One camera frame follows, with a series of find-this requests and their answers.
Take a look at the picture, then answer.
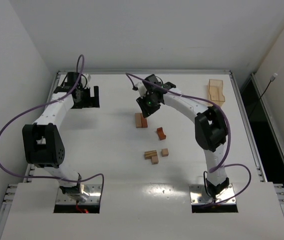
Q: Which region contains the light long wood block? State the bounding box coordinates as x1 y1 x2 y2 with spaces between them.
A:
135 113 142 128

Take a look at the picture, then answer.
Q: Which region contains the reddish long wood block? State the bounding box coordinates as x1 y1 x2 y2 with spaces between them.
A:
141 115 148 128

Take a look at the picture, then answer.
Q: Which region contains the reddish arch wood block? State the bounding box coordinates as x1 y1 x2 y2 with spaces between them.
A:
156 127 166 141

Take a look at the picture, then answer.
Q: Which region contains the striped zebrawood block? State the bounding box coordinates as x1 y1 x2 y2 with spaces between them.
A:
144 150 157 159

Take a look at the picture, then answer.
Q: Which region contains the small light wood cube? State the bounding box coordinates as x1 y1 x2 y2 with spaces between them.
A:
151 156 159 165

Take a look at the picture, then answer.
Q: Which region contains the clear amber plastic box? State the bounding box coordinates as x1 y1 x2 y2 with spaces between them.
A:
207 79 225 107

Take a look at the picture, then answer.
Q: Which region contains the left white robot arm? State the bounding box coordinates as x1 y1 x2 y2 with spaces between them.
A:
22 72 100 202

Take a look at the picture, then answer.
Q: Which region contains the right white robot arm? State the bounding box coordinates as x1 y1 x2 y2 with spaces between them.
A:
133 74 229 198

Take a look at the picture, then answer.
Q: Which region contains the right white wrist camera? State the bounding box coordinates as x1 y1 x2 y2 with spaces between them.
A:
132 82 147 98

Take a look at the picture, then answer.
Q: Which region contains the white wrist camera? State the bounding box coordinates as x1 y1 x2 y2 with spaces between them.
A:
132 82 147 98
81 74 91 89

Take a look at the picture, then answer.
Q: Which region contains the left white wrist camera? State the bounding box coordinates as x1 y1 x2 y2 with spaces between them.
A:
81 74 91 89

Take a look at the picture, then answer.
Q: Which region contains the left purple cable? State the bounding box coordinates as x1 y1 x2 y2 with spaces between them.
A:
0 54 105 191

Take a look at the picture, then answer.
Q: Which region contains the purple cable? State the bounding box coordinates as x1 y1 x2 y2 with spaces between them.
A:
0 54 105 191
125 72 252 208

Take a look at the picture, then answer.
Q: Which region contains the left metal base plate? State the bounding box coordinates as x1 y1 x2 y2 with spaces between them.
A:
55 183 101 206

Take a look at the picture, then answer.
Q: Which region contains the metal base plate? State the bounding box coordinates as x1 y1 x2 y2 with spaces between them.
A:
55 183 101 206
189 184 236 206

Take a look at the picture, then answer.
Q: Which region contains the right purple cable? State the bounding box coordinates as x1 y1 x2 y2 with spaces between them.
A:
125 72 252 208

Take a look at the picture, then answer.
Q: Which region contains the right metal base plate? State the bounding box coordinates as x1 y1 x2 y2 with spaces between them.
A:
189 184 236 206

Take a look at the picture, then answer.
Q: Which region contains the aluminium table frame rail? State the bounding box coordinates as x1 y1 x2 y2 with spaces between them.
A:
0 69 284 240

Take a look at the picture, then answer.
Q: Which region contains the black cable with white plug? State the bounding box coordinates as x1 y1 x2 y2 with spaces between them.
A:
246 72 278 118

